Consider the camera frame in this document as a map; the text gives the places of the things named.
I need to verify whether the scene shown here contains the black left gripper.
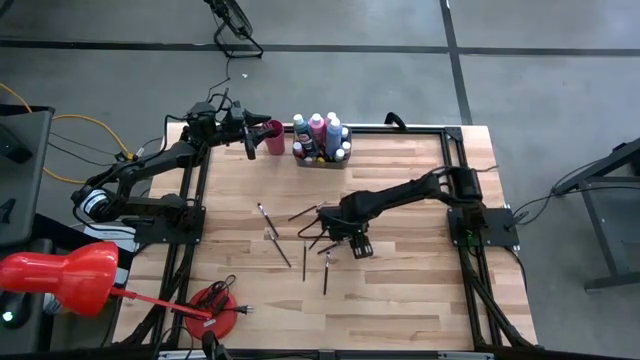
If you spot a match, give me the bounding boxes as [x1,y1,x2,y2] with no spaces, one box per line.
[219,101,277,161]

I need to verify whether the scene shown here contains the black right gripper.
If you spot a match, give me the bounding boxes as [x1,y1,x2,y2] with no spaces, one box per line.
[319,204,375,260]

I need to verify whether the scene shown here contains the red plastic cup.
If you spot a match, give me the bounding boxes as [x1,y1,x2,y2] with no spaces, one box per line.
[263,119,286,156]

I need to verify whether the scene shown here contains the clear plastic bin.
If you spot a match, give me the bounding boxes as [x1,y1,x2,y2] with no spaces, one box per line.
[292,124,353,170]

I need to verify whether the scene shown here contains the black floor fan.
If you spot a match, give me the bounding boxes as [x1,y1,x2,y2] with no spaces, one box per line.
[202,0,265,60]

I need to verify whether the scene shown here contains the white box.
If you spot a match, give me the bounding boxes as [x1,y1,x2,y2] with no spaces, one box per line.
[82,222,139,254]

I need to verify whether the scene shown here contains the red desk lamp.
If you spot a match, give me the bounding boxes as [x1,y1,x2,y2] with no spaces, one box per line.
[0,241,240,343]

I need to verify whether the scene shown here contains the grey equipment cabinet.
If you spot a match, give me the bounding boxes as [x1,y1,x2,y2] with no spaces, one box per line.
[0,104,56,251]

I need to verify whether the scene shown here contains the black device with blue light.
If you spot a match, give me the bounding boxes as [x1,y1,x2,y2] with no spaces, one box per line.
[0,292,31,331]

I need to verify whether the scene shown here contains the black floor cable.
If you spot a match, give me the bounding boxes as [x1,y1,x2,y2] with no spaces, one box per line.
[204,54,234,109]

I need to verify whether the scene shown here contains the black clamp handle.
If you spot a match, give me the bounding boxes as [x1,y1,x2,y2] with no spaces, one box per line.
[383,111,409,132]

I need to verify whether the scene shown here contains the black lamp power cord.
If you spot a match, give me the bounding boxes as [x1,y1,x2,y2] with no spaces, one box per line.
[187,273,255,321]

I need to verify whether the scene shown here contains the black aluminium table frame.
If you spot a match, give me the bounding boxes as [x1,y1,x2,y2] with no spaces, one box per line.
[112,124,539,351]

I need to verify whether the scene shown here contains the yellow extension cable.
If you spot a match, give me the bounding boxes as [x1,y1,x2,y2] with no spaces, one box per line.
[0,82,132,185]

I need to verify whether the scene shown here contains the black desk frame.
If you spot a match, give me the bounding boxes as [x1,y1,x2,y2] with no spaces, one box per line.
[549,137,640,294]

